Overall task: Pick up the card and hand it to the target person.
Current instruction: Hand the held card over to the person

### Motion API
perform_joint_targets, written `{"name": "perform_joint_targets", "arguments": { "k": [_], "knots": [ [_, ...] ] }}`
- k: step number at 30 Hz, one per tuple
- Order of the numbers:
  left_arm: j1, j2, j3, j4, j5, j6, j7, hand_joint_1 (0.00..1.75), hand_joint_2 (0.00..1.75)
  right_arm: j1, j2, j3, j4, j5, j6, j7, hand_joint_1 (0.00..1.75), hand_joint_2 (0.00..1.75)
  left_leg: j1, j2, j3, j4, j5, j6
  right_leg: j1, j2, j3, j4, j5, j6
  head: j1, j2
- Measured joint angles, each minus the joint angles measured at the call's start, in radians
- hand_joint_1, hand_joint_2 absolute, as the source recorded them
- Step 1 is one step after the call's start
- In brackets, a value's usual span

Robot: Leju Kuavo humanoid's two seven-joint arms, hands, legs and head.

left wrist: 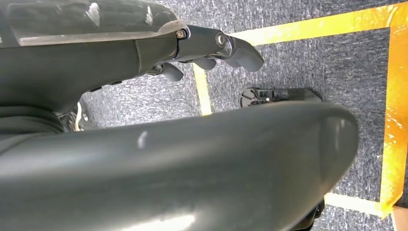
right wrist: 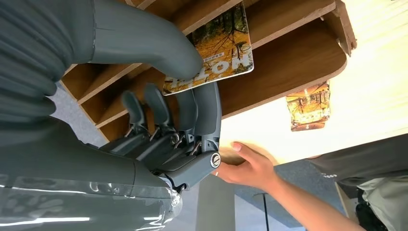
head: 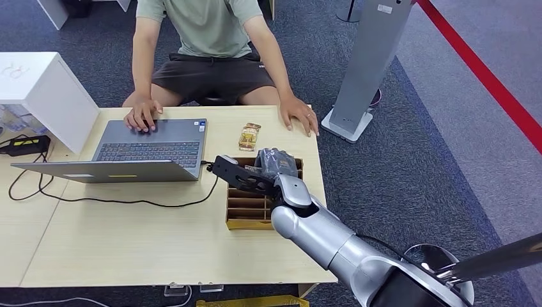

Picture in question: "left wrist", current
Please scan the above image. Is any light wooden table leg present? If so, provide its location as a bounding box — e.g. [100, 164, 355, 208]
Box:
[391, 205, 408, 231]

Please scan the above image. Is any yellow floor tape strip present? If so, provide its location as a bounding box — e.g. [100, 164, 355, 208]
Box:
[323, 192, 384, 218]
[378, 25, 408, 219]
[228, 1, 408, 47]
[191, 62, 214, 116]

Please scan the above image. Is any white wrist wire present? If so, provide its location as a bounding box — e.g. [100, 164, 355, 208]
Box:
[74, 102, 84, 132]

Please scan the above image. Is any grey robot leg shell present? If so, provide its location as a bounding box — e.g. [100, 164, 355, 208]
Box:
[0, 101, 360, 231]

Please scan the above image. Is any black robot foot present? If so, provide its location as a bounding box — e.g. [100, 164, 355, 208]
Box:
[239, 87, 323, 109]

